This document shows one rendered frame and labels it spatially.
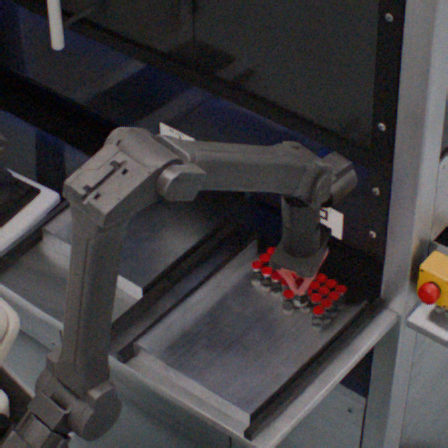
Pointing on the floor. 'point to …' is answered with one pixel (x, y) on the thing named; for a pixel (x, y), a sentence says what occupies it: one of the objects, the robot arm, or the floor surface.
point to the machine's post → (409, 211)
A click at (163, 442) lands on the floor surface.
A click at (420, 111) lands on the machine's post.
